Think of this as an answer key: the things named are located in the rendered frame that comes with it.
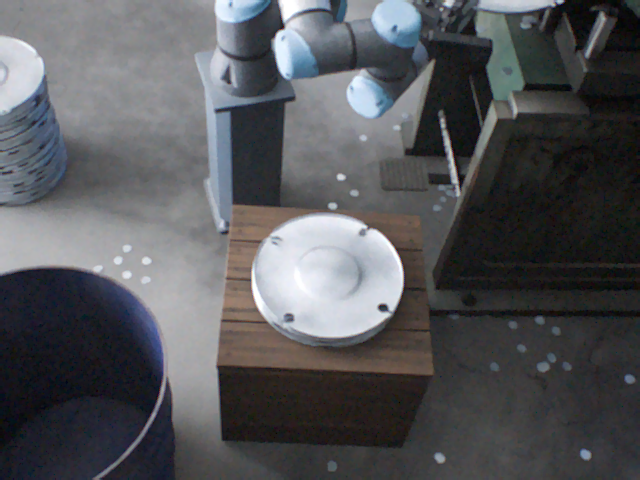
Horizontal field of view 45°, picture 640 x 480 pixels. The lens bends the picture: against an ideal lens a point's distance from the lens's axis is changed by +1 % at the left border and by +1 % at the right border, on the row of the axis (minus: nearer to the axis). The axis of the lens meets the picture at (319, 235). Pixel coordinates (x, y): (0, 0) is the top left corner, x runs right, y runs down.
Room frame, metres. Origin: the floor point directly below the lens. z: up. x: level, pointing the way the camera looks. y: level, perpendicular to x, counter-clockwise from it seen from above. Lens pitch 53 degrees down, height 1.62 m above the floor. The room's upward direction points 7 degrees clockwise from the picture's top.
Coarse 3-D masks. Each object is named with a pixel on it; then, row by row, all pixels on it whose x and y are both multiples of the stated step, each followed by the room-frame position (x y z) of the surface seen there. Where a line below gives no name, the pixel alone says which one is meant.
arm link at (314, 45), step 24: (288, 0) 0.98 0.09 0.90; (312, 0) 0.98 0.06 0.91; (288, 24) 0.96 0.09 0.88; (312, 24) 0.94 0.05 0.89; (336, 24) 0.97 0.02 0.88; (288, 48) 0.90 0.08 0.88; (312, 48) 0.91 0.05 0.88; (336, 48) 0.92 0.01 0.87; (288, 72) 0.89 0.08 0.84; (312, 72) 0.90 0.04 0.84; (336, 72) 0.92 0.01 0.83
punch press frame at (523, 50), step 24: (480, 24) 1.49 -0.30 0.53; (504, 24) 1.36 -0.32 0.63; (504, 48) 1.32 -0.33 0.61; (528, 48) 1.28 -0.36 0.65; (552, 48) 1.29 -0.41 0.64; (528, 72) 1.20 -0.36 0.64; (552, 72) 1.21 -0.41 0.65; (504, 96) 1.24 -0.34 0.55; (600, 96) 1.19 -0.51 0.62; (624, 96) 1.20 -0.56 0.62; (456, 168) 1.37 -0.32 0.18; (456, 192) 1.29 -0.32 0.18
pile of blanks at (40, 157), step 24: (48, 96) 1.36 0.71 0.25; (0, 120) 1.23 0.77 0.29; (24, 120) 1.26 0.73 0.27; (48, 120) 1.33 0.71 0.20; (0, 144) 1.21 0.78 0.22; (24, 144) 1.25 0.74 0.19; (48, 144) 1.30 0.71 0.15; (0, 168) 1.21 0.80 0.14; (24, 168) 1.23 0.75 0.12; (48, 168) 1.28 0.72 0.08; (0, 192) 1.20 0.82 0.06; (24, 192) 1.22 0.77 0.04
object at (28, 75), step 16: (0, 48) 1.44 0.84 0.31; (16, 48) 1.45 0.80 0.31; (32, 48) 1.45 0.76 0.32; (0, 64) 1.38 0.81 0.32; (16, 64) 1.40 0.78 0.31; (32, 64) 1.40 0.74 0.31; (0, 80) 1.33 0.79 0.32; (16, 80) 1.34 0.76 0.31; (32, 80) 1.35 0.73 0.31; (0, 96) 1.28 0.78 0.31; (16, 96) 1.29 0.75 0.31; (32, 96) 1.30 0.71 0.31; (0, 112) 1.23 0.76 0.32
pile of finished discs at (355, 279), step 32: (288, 224) 0.96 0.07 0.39; (320, 224) 0.97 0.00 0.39; (352, 224) 0.98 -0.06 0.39; (256, 256) 0.87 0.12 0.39; (288, 256) 0.88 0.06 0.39; (320, 256) 0.89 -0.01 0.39; (352, 256) 0.90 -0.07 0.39; (384, 256) 0.91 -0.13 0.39; (256, 288) 0.79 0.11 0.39; (288, 288) 0.81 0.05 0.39; (320, 288) 0.81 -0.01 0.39; (352, 288) 0.82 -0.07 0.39; (384, 288) 0.83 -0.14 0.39; (288, 320) 0.75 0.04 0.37; (320, 320) 0.74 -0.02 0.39; (352, 320) 0.75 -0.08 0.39; (384, 320) 0.76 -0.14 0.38
